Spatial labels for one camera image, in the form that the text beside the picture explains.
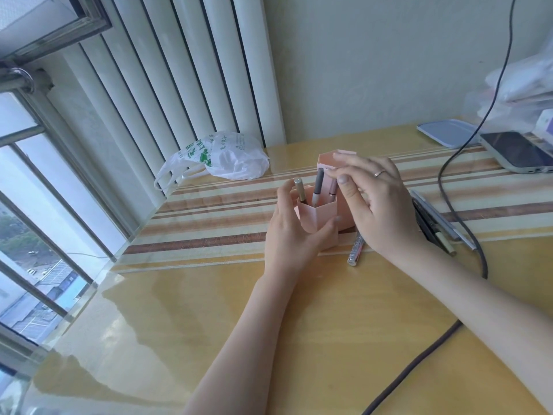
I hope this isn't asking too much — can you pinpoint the person's right hand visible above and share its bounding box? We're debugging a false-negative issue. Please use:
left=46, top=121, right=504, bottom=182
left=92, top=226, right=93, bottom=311
left=332, top=153, right=427, bottom=259

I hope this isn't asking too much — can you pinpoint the person's left hand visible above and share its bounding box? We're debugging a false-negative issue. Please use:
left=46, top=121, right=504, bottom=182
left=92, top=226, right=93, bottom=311
left=264, top=179, right=343, bottom=278

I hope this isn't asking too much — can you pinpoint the pink hexagonal pen holder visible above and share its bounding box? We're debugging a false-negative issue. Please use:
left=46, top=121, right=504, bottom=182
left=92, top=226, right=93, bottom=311
left=294, top=150, right=360, bottom=252

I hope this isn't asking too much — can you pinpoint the person's right forearm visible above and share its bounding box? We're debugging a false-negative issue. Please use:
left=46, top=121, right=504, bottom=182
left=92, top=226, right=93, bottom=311
left=380, top=241, right=553, bottom=412

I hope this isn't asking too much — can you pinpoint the person's left forearm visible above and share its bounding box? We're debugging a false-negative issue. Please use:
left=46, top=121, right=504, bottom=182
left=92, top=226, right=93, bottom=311
left=181, top=265, right=305, bottom=415

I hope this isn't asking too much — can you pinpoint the grey pen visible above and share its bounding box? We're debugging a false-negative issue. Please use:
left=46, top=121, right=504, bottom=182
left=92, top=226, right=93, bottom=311
left=313, top=167, right=325, bottom=208

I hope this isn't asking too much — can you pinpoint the silver glitter tube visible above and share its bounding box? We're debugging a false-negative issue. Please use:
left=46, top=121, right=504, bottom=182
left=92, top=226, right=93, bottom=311
left=348, top=231, right=364, bottom=267

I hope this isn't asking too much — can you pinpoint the black pen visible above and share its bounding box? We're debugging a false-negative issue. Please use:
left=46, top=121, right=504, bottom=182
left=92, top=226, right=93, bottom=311
left=412, top=198, right=442, bottom=245

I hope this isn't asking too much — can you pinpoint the striped table mat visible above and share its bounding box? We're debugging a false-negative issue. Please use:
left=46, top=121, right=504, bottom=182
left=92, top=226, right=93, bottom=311
left=113, top=144, right=553, bottom=273

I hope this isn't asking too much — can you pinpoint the silver pen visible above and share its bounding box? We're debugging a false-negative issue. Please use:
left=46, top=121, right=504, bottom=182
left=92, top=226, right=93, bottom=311
left=409, top=189, right=478, bottom=251

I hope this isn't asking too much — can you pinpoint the beige tipped pen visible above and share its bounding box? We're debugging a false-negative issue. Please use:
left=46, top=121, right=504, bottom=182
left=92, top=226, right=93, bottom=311
left=433, top=231, right=458, bottom=256

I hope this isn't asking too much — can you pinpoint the blue grey lid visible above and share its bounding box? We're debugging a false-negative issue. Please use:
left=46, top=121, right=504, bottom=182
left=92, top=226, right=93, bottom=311
left=416, top=119, right=485, bottom=148

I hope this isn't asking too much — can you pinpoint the white plastic bag green print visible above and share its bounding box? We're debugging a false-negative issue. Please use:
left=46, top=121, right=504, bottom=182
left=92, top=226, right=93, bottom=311
left=154, top=131, right=271, bottom=191

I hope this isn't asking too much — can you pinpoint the smartphone in grey case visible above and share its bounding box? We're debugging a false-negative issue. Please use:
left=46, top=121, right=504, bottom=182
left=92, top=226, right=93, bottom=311
left=479, top=131, right=553, bottom=174

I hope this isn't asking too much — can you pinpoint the clear plastic bag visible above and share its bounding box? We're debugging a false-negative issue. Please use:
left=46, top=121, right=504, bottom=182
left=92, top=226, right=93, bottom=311
left=464, top=51, right=553, bottom=135

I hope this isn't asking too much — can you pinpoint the white purple box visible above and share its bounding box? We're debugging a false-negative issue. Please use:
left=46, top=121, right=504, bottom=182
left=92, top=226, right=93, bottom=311
left=537, top=108, right=553, bottom=144

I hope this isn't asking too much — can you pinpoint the white radiator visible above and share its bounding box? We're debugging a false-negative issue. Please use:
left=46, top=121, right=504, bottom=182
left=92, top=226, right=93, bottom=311
left=47, top=0, right=287, bottom=204

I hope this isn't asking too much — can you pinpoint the metal window grille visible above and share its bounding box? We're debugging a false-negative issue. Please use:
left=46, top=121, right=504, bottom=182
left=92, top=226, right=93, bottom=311
left=0, top=69, right=132, bottom=357

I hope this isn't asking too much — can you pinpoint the grey window sash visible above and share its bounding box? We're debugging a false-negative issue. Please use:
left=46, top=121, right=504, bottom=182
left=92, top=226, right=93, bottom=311
left=0, top=0, right=114, bottom=62

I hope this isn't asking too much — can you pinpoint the black cable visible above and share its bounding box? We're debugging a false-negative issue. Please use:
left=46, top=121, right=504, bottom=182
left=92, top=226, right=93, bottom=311
left=438, top=0, right=519, bottom=280

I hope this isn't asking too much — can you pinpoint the brown cable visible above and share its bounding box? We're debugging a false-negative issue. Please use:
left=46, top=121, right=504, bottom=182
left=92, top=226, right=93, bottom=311
left=362, top=320, right=464, bottom=415

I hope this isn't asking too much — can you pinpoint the metal ring latch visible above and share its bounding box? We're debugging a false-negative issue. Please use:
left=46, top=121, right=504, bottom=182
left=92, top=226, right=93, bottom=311
left=10, top=67, right=36, bottom=95

